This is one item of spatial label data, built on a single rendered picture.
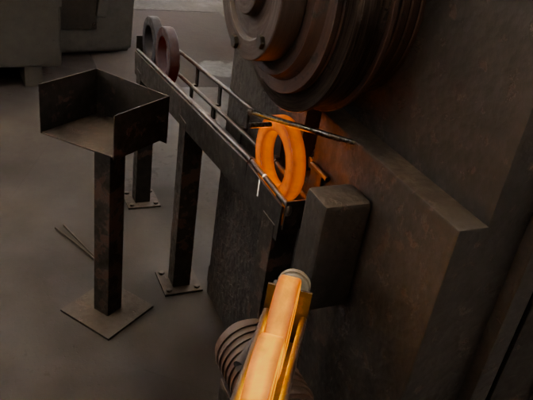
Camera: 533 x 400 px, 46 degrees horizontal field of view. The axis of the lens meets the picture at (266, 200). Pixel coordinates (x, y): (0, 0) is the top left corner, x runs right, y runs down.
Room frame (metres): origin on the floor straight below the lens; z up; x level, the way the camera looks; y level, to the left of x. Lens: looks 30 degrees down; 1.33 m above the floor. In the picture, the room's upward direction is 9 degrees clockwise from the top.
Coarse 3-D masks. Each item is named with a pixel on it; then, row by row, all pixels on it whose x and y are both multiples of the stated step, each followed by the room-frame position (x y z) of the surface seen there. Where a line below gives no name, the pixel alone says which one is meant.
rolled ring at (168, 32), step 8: (160, 32) 2.03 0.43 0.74; (168, 32) 1.98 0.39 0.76; (160, 40) 2.05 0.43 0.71; (168, 40) 1.95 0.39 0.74; (176, 40) 1.96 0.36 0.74; (160, 48) 2.06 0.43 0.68; (168, 48) 1.94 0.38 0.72; (176, 48) 1.94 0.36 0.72; (160, 56) 2.05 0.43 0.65; (168, 56) 1.94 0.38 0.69; (176, 56) 1.93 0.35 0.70; (160, 64) 2.04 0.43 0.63; (168, 64) 1.93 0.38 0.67; (176, 64) 1.93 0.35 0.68; (168, 72) 1.93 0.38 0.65; (176, 72) 1.93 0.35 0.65
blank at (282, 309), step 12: (288, 276) 0.76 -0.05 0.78; (276, 288) 0.72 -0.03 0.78; (288, 288) 0.72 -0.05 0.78; (300, 288) 0.78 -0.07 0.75; (276, 300) 0.70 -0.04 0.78; (288, 300) 0.70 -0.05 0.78; (276, 312) 0.68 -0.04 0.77; (288, 312) 0.68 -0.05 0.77; (276, 324) 0.67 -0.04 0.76; (288, 324) 0.67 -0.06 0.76; (288, 336) 0.74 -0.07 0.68
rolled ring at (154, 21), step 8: (152, 16) 2.18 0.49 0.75; (144, 24) 2.22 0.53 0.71; (152, 24) 2.13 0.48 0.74; (160, 24) 2.14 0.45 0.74; (144, 32) 2.22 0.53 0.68; (152, 32) 2.12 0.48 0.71; (144, 40) 2.22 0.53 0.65; (152, 40) 2.23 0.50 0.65; (144, 48) 2.21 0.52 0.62; (152, 48) 2.22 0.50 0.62; (152, 56) 2.11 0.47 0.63
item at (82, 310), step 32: (64, 96) 1.55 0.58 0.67; (96, 96) 1.66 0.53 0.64; (128, 96) 1.60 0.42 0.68; (160, 96) 1.55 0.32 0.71; (64, 128) 1.52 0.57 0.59; (96, 128) 1.54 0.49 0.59; (128, 128) 1.41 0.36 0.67; (160, 128) 1.51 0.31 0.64; (96, 160) 1.48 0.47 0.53; (96, 192) 1.48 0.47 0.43; (96, 224) 1.48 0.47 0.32; (96, 256) 1.48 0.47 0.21; (96, 288) 1.48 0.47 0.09; (96, 320) 1.43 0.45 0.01; (128, 320) 1.46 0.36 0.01
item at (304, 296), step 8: (272, 288) 0.81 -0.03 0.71; (272, 296) 0.81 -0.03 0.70; (304, 296) 0.80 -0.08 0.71; (312, 296) 0.80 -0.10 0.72; (264, 304) 0.81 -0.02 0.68; (304, 304) 0.80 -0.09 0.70; (296, 312) 0.80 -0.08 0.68; (304, 312) 0.80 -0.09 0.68; (296, 320) 0.80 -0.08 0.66; (296, 328) 0.80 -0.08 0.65
